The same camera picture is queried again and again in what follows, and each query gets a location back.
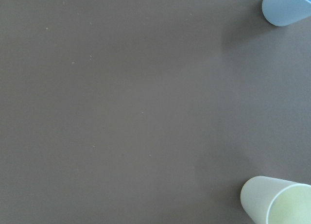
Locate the light blue cup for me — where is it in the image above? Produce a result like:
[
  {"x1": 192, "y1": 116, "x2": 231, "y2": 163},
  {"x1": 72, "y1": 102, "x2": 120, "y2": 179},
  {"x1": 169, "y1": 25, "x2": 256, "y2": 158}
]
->
[{"x1": 261, "y1": 0, "x2": 311, "y2": 27}]

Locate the cream white cup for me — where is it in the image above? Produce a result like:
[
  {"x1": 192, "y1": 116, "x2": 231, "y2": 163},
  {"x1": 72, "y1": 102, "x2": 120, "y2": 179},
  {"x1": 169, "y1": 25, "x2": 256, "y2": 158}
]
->
[{"x1": 240, "y1": 176, "x2": 311, "y2": 224}]

